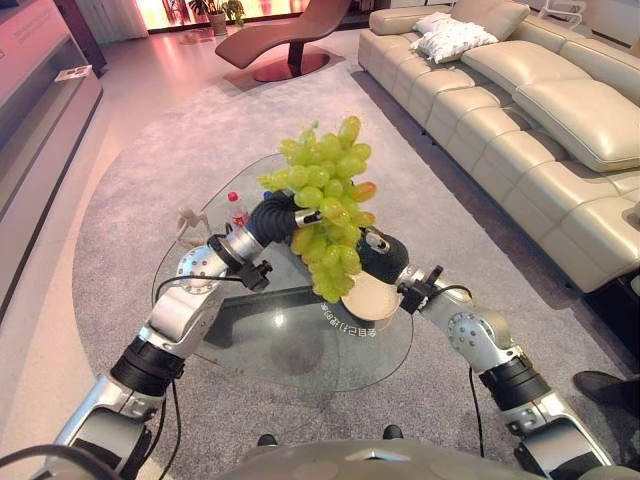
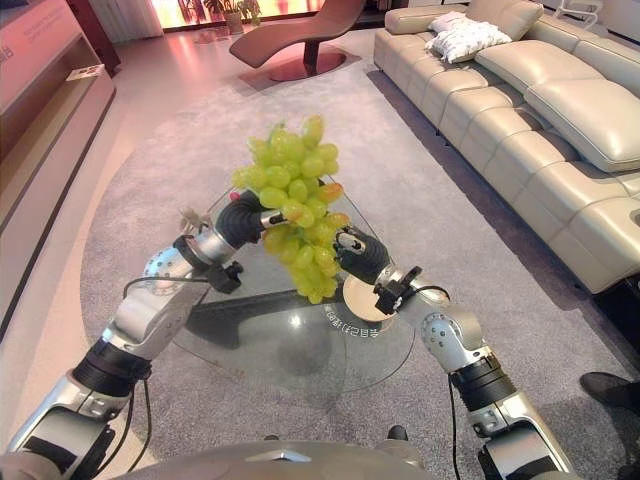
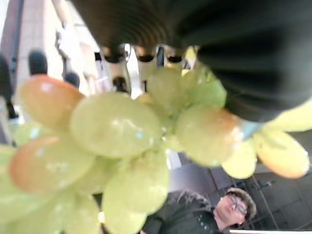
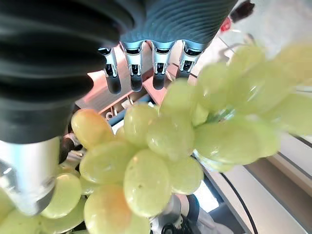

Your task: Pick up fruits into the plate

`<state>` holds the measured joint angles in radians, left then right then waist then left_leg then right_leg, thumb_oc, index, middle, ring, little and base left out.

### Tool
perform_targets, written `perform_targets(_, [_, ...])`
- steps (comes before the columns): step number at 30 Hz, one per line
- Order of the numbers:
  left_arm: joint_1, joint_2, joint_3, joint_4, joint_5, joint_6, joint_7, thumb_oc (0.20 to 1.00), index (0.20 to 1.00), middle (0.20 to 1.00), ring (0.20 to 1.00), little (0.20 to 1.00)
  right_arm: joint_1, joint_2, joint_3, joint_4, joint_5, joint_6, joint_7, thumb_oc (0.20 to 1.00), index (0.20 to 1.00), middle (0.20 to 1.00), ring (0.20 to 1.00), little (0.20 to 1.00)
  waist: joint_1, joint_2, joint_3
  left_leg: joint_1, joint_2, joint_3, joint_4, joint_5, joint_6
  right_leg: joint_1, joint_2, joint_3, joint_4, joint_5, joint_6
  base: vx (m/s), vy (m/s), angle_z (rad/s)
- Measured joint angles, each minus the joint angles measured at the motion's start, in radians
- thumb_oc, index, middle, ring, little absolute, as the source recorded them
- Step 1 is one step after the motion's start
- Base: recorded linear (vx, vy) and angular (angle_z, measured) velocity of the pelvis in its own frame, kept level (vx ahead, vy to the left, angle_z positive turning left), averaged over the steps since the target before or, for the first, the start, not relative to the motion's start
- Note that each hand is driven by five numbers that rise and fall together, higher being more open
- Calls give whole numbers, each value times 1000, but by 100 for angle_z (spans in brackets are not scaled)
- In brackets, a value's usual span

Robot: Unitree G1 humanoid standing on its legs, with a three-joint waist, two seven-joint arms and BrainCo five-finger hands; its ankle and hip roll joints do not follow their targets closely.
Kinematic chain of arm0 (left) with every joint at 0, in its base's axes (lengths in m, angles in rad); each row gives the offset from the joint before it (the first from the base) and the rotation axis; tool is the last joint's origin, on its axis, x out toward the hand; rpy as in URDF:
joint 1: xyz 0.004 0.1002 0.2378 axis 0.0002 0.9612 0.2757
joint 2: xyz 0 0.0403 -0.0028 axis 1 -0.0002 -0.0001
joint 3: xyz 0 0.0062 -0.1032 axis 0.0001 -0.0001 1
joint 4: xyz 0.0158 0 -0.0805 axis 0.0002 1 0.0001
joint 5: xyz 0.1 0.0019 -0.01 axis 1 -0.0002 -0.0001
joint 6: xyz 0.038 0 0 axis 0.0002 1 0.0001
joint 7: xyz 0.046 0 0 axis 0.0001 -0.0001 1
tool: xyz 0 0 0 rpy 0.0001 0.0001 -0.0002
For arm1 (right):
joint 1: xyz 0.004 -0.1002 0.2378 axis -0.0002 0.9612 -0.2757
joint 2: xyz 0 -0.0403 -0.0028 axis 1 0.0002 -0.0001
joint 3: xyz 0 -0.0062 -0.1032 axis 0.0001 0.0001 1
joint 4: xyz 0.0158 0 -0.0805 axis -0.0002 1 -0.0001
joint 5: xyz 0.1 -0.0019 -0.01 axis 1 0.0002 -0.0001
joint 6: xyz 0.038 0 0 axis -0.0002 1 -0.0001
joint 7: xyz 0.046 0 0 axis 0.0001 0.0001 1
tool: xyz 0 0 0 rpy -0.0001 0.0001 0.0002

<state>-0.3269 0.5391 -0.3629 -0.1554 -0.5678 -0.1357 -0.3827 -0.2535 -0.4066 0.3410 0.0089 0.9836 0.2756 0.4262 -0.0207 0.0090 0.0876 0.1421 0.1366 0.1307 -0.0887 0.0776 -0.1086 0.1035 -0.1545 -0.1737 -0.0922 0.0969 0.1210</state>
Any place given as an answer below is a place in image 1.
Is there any person's foot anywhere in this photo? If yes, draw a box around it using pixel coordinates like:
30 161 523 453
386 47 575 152
571 369 640 422

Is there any white textured pillow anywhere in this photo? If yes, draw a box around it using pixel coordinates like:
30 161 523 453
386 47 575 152
410 13 500 65

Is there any wooden mannequin figure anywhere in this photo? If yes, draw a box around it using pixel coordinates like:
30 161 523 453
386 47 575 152
174 204 212 249

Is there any paper leaflet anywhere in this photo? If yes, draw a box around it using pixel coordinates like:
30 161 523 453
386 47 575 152
53 64 94 83

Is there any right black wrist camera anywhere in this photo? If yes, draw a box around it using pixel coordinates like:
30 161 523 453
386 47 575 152
396 266 445 316

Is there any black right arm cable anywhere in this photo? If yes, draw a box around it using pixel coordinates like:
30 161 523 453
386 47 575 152
466 367 487 460

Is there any grey robot torso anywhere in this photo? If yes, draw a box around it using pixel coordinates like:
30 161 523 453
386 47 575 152
212 439 556 480

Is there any long low media cabinet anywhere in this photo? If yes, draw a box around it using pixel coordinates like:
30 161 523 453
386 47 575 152
0 0 105 324

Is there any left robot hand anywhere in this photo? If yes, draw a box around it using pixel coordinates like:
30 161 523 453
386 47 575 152
248 192 325 247

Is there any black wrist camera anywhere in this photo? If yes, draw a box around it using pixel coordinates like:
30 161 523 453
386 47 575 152
396 266 445 316
241 259 274 293

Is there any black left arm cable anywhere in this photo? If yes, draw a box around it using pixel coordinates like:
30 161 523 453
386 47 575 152
151 273 251 480

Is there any beige round plate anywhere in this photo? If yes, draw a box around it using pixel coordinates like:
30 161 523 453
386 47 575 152
341 272 401 322

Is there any brown lounge chair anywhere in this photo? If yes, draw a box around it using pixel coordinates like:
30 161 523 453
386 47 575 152
214 0 352 84

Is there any beige leather sofa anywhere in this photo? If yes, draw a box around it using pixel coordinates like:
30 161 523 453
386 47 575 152
357 0 640 296

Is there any potted green plant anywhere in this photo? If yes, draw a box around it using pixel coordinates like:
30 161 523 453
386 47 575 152
188 0 247 36

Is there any glass coffee table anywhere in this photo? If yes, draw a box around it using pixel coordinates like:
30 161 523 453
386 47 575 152
151 151 417 394

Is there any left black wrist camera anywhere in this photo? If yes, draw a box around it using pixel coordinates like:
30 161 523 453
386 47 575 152
241 259 274 293

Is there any grey rug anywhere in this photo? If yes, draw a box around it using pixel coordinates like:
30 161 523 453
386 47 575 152
71 63 629 480

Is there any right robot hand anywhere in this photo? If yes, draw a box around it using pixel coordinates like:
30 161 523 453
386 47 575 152
357 226 411 288

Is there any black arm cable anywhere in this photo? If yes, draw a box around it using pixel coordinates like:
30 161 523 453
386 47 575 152
151 273 251 480
466 367 487 460

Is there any white chair frame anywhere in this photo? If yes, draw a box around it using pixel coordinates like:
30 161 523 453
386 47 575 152
541 0 585 27

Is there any green grape bunch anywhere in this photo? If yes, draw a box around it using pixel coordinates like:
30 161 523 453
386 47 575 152
256 115 378 304

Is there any red-capped plastic bottle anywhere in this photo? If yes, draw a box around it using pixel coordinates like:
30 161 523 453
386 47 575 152
227 191 251 227

